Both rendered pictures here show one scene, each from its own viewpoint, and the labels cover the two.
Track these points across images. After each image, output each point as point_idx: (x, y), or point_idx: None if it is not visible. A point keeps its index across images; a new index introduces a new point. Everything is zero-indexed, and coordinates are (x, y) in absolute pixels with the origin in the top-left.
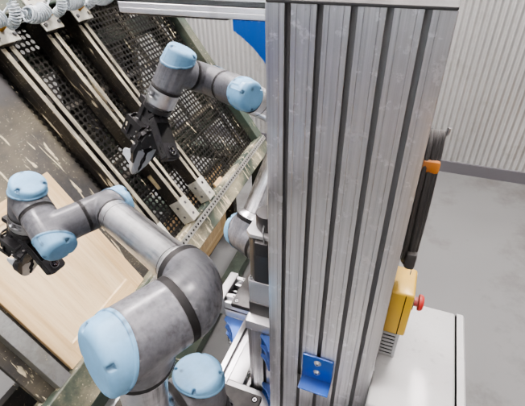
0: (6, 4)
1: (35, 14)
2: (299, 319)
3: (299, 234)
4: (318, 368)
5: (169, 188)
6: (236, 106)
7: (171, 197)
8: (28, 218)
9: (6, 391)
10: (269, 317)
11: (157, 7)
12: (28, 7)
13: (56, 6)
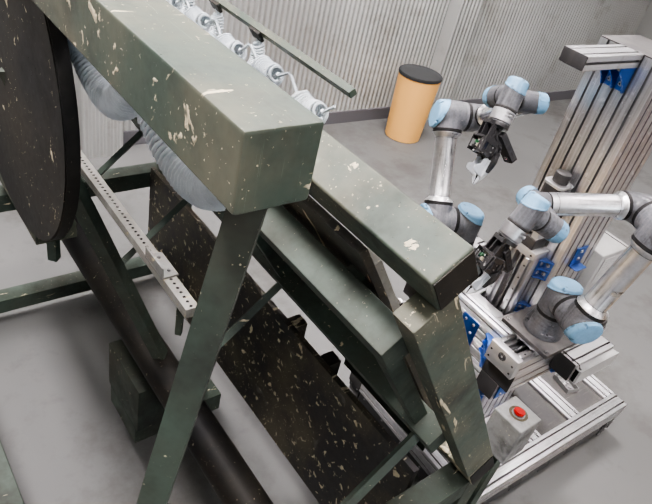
0: (259, 47)
1: (244, 52)
2: (587, 226)
3: (616, 171)
4: (580, 254)
5: None
6: (540, 112)
7: None
8: (554, 219)
9: (394, 448)
10: (573, 235)
11: (599, 66)
12: (239, 44)
13: (216, 32)
